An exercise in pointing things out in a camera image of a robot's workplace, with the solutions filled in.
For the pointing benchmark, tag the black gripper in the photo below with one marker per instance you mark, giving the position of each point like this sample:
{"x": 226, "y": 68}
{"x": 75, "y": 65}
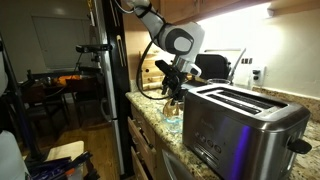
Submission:
{"x": 176, "y": 79}

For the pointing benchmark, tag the toasted bread slice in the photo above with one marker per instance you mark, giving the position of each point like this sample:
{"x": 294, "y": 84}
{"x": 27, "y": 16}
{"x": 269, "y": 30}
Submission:
{"x": 171, "y": 109}

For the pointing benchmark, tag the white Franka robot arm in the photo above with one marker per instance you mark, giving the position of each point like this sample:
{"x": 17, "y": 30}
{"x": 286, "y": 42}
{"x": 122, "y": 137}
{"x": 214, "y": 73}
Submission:
{"x": 180, "y": 40}

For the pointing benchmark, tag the stainless steel toaster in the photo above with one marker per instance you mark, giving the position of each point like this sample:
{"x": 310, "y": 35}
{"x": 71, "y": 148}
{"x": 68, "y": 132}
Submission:
{"x": 240, "y": 140}

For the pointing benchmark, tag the wooden knife block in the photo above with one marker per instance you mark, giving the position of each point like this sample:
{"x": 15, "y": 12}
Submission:
{"x": 150, "y": 71}

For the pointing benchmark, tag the clear glass baking dish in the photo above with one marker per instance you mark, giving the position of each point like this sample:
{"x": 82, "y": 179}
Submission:
{"x": 173, "y": 125}

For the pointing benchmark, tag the black panini grill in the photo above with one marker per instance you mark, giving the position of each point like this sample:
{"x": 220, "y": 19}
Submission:
{"x": 213, "y": 66}

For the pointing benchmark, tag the wooden lower cabinets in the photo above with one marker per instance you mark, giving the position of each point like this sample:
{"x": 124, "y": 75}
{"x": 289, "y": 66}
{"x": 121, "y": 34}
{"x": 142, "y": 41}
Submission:
{"x": 143, "y": 140}

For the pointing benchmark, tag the black silver refrigerator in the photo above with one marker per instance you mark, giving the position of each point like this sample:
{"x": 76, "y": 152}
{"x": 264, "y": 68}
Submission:
{"x": 115, "y": 100}

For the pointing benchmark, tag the stainless dishwasher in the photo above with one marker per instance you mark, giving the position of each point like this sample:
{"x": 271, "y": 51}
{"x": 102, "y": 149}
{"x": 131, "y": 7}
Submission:
{"x": 176, "y": 166}

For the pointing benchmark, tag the wooden upper cabinet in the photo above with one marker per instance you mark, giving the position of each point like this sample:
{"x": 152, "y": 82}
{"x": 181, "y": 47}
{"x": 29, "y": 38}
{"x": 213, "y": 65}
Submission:
{"x": 186, "y": 8}

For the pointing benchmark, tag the dark wooden chair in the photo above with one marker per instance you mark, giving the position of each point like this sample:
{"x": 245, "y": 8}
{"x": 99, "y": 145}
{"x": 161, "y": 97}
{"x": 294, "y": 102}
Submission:
{"x": 86, "y": 96}
{"x": 41, "y": 106}

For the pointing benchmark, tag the bright under-cabinet light strip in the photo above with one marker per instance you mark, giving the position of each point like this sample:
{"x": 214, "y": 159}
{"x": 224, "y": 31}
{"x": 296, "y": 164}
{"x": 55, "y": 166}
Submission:
{"x": 233, "y": 15}

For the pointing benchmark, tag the orange object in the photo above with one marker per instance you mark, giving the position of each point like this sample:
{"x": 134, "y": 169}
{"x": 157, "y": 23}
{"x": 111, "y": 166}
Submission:
{"x": 69, "y": 79}

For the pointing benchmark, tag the light wooden board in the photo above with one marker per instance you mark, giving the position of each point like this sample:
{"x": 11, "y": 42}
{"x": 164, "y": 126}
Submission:
{"x": 66, "y": 150}

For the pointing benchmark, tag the dark dining table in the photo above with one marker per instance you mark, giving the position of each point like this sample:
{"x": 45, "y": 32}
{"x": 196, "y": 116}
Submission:
{"x": 43, "y": 75}

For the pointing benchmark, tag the dark tool pile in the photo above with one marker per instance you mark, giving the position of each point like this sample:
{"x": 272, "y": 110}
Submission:
{"x": 63, "y": 168}

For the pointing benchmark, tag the black metal stand pole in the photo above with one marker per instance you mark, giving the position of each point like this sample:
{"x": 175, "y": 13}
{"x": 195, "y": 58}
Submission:
{"x": 16, "y": 100}

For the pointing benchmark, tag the white rounded cover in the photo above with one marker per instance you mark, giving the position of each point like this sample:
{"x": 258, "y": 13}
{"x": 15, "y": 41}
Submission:
{"x": 11, "y": 156}

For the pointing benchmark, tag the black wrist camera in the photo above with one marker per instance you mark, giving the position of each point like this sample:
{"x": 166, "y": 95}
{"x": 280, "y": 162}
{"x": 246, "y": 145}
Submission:
{"x": 165, "y": 69}

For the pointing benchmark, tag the black camera tripod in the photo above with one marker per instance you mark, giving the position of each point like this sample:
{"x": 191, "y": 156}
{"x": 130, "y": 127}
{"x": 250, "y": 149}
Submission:
{"x": 96, "y": 61}

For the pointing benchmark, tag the white wall power outlet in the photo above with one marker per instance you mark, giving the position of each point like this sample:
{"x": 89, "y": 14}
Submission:
{"x": 257, "y": 76}

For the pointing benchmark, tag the black stereo camera on tripod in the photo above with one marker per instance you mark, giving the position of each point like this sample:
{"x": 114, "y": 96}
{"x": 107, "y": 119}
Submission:
{"x": 93, "y": 48}

